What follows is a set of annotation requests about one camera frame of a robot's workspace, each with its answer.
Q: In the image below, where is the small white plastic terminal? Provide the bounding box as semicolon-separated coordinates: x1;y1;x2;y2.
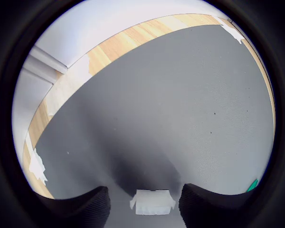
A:
129;189;176;216

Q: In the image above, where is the round green lid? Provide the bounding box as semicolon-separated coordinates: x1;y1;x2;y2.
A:
246;178;259;193

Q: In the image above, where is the white masking tape patch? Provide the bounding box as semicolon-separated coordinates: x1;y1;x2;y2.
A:
28;147;48;186
217;16;245;45

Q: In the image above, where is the dark grey mat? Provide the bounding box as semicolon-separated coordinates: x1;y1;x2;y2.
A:
35;23;276;228

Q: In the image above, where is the white partition board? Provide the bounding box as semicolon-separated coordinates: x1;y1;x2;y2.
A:
34;0;231;68
12;46;67;152

